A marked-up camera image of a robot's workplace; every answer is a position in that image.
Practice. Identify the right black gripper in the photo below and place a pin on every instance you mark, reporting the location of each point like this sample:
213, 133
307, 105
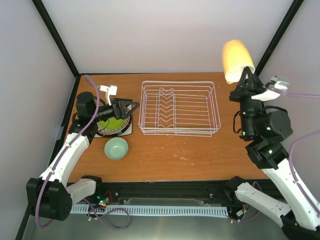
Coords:
247, 84

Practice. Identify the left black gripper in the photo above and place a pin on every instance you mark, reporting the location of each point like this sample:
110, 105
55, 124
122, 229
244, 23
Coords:
119, 111

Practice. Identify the green plate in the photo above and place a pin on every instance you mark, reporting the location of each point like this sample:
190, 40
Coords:
111, 123

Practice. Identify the yellow mug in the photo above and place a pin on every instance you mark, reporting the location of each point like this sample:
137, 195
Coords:
235, 57

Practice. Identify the white wire dish rack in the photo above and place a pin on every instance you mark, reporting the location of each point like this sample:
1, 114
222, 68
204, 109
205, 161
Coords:
179, 108

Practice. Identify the mint green bowl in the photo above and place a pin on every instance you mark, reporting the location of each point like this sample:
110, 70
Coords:
116, 148

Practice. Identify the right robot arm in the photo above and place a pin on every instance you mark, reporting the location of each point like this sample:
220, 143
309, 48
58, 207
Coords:
265, 127

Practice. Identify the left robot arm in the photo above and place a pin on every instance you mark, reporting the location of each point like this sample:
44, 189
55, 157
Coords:
49, 196

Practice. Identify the white square plate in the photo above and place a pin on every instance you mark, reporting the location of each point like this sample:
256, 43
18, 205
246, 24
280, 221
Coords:
128, 130

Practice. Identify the patterned round plate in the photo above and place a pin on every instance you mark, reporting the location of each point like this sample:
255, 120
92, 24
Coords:
100, 131

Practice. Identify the small circuit board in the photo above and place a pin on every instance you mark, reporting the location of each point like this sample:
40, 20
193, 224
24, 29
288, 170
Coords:
105, 199

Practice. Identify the metal base sheet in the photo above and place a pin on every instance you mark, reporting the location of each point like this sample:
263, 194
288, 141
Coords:
78, 227

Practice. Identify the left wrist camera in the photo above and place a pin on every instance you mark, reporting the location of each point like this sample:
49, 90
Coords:
110, 90

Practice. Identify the right black frame post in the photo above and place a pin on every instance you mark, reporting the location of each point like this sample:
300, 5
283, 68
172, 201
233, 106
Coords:
281, 30

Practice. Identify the black frame post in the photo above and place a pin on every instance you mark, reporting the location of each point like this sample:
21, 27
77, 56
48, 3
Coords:
281, 30
48, 22

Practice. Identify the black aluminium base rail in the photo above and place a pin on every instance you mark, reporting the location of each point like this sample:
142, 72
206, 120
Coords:
210, 192

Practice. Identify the left black frame post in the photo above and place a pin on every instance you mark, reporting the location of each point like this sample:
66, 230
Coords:
48, 22

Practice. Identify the blue slotted cable duct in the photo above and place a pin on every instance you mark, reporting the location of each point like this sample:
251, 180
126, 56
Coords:
166, 211

